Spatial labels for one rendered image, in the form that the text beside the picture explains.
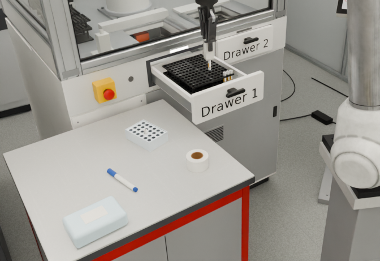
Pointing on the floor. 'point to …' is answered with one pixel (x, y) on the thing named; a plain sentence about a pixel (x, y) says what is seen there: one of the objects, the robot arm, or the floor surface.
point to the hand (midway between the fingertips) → (208, 49)
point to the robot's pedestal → (349, 222)
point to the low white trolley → (191, 213)
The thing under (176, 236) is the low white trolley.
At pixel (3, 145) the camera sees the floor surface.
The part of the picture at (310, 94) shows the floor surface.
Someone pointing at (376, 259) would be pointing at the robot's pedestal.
